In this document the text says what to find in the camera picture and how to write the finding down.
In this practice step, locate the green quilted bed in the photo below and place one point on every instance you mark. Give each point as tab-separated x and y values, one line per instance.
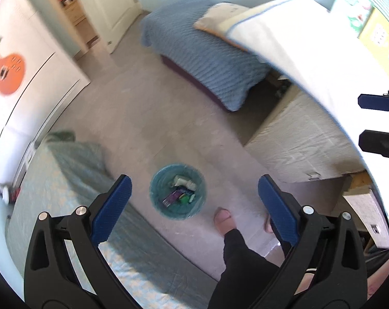
65	174

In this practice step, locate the teal woven trash basket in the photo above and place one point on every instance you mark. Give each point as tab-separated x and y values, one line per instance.
160	187

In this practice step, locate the yellow word book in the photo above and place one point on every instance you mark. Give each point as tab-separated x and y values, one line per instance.
375	36

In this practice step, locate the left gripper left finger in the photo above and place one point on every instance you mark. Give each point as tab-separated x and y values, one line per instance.
64	266

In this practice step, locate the pink slipper left foot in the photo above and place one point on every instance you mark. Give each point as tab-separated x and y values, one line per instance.
223	221

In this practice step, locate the white mattress with blue piping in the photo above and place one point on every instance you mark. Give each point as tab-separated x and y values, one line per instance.
305	42

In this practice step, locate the white room door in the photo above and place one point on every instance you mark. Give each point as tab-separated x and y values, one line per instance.
111	19

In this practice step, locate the blue quilted bed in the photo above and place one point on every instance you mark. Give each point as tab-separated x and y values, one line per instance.
226	71

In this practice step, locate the white wardrobe with guitar sticker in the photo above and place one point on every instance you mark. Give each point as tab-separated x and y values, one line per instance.
38	80

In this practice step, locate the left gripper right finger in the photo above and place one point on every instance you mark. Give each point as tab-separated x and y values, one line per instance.
325	267

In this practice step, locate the green sponge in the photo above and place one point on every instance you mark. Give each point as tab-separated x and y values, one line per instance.
186	198

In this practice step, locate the green elephant book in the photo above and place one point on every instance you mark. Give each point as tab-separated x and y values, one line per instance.
352	14

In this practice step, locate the cream pillow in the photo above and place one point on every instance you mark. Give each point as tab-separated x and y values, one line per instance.
217	14

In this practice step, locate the purple wrapper in basket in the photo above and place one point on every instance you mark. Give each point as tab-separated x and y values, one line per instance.
172	197

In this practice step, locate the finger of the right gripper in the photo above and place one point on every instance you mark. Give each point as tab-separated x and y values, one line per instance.
374	142
375	102

